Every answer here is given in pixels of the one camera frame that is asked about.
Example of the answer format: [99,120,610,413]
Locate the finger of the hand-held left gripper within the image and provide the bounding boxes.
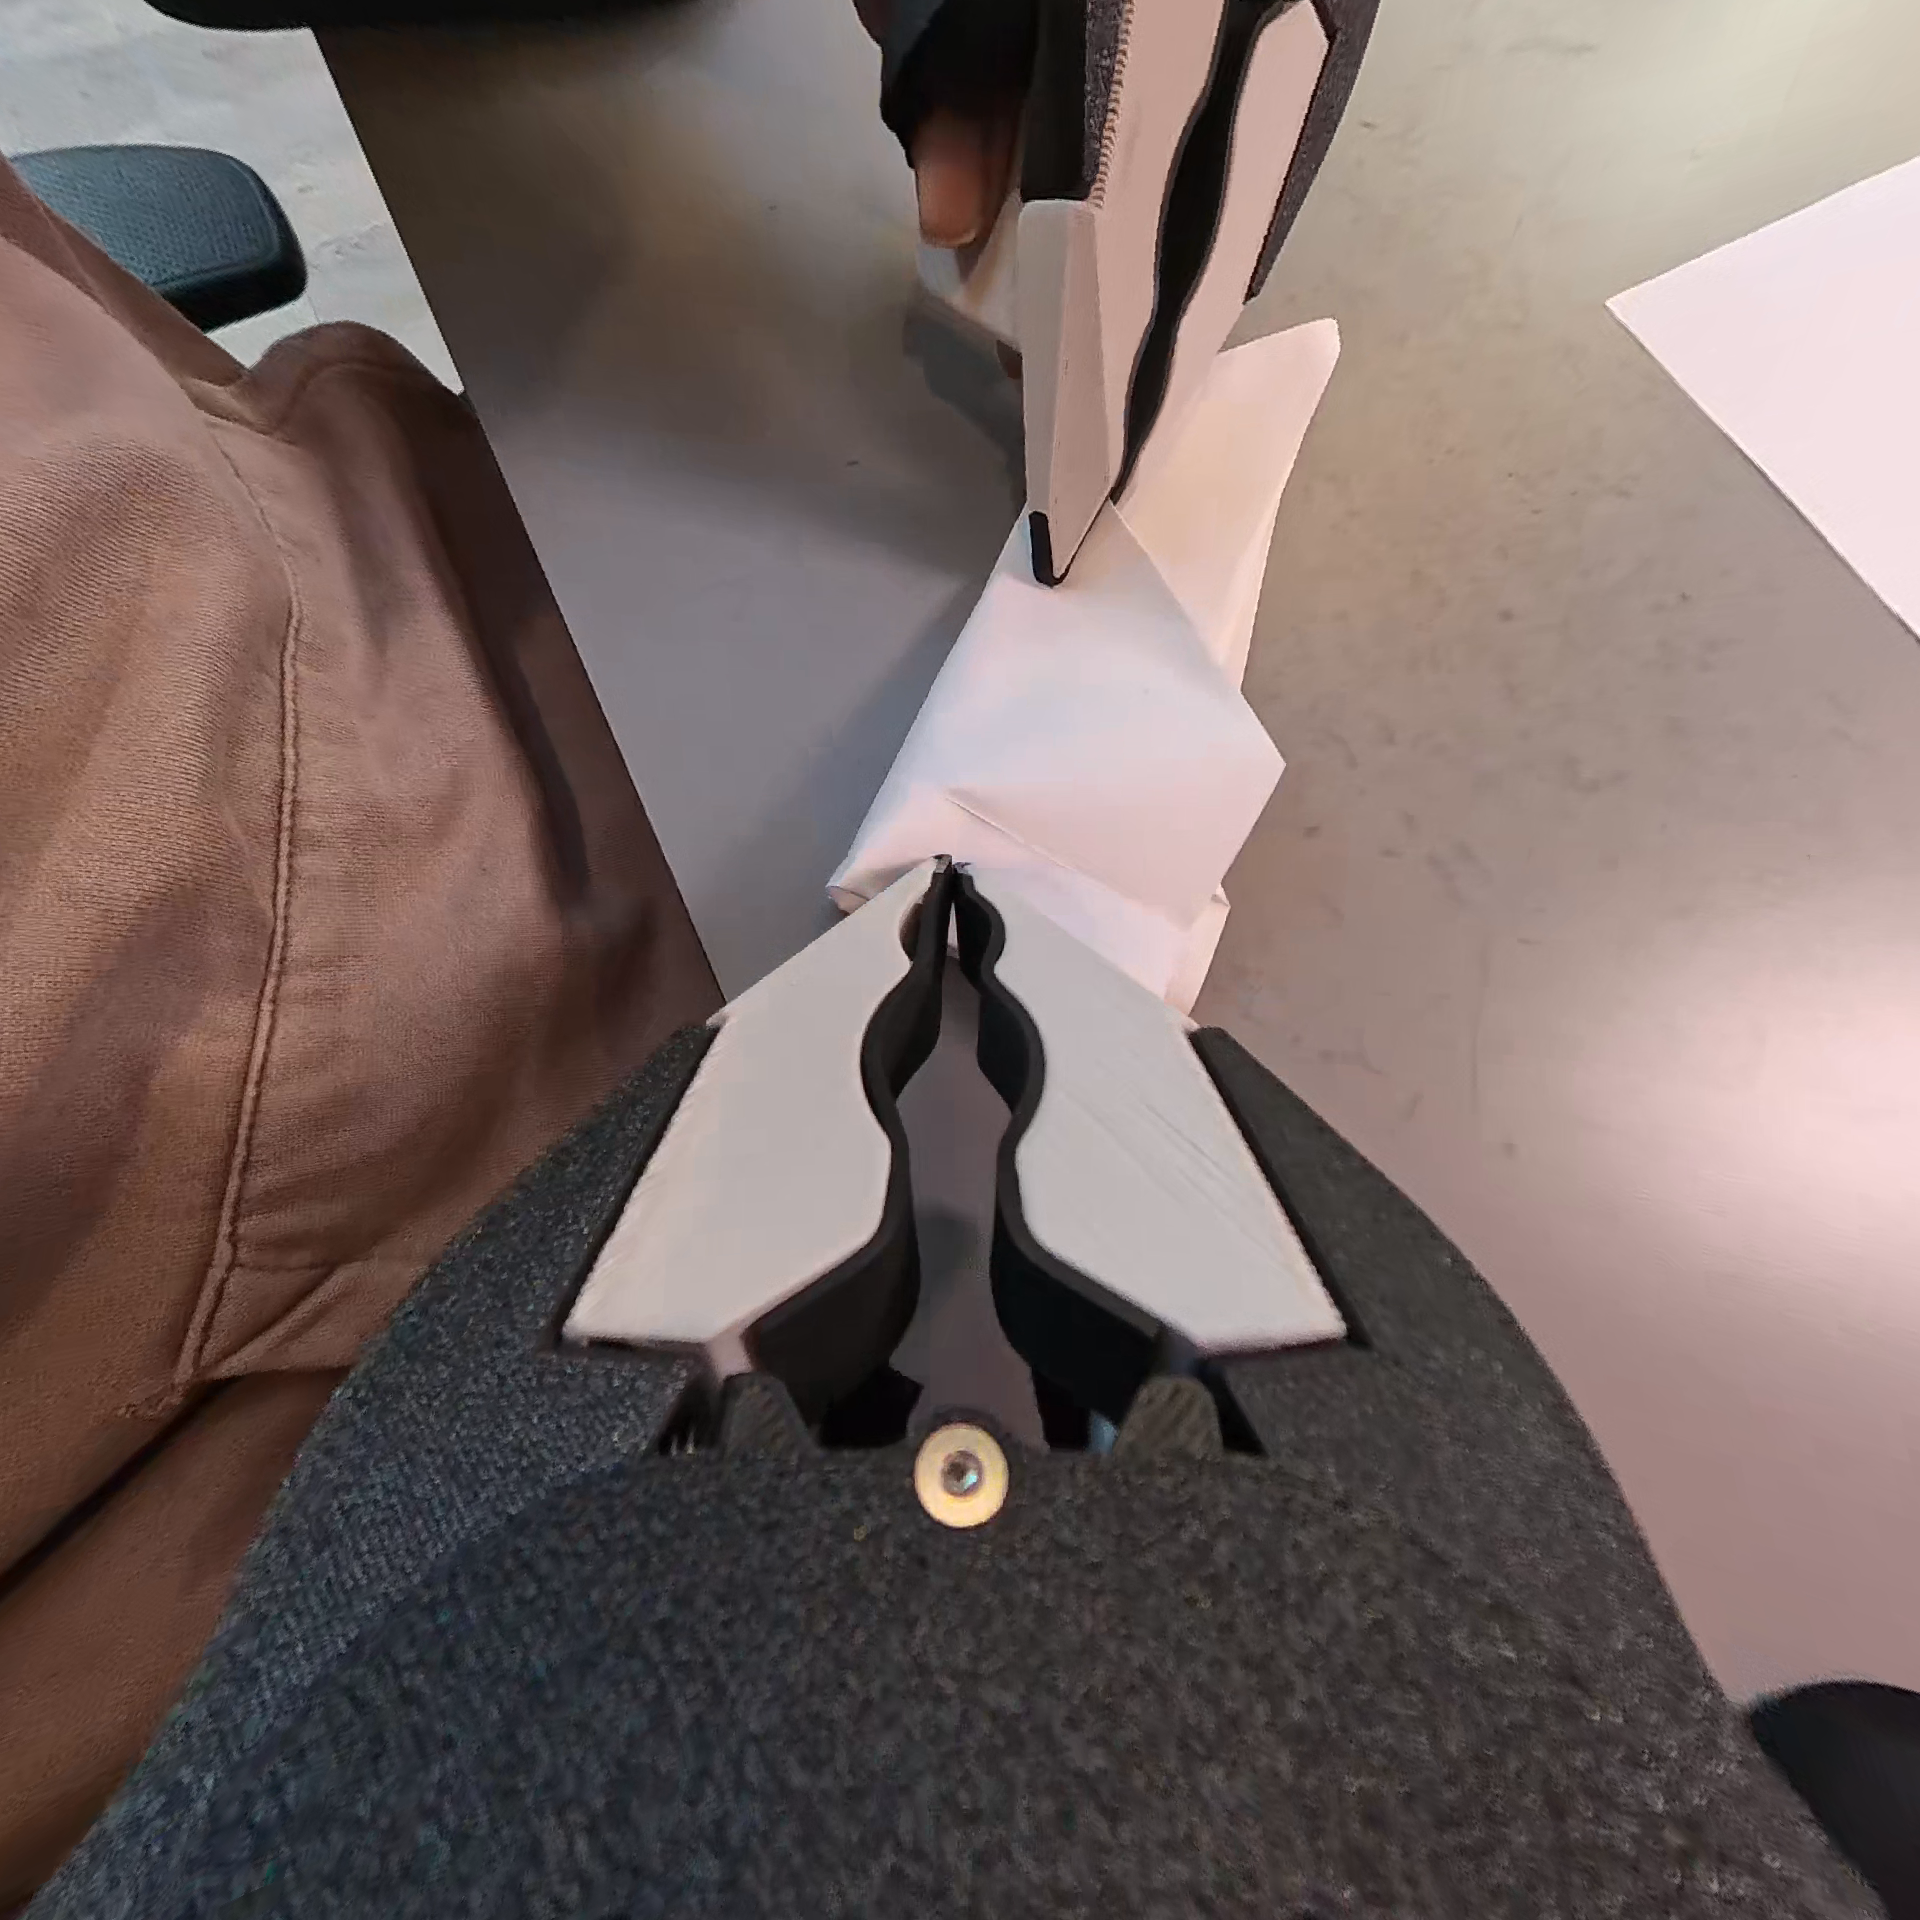
[1012,0,1228,591]
[1115,0,1337,506]

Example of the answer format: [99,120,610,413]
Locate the person's left hand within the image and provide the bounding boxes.
[911,67,1038,252]

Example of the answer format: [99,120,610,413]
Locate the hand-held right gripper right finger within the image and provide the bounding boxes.
[955,866,1352,1451]

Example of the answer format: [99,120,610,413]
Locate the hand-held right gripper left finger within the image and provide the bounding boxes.
[563,858,961,1433]

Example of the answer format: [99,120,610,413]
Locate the person's beige sweatshirt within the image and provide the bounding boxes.
[0,148,727,1907]

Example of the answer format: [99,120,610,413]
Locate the white paper sheet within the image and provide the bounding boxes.
[1607,148,1920,638]
[825,320,1342,1006]

